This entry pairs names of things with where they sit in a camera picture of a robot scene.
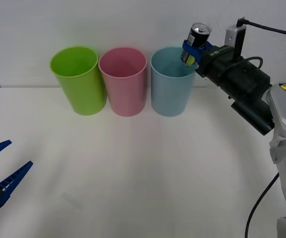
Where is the pale blue plastic bin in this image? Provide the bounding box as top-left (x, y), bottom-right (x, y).
top-left (149, 47), bottom-right (199, 118)

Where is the pink plastic bin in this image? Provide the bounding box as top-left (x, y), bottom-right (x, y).
top-left (98, 47), bottom-right (147, 118)

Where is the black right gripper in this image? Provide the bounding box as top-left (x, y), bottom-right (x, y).
top-left (182, 39), bottom-right (244, 86)

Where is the black drink can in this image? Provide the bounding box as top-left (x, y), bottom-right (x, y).
top-left (180, 22), bottom-right (212, 67)

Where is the green plastic bin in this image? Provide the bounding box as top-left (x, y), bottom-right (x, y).
top-left (49, 46), bottom-right (107, 116)

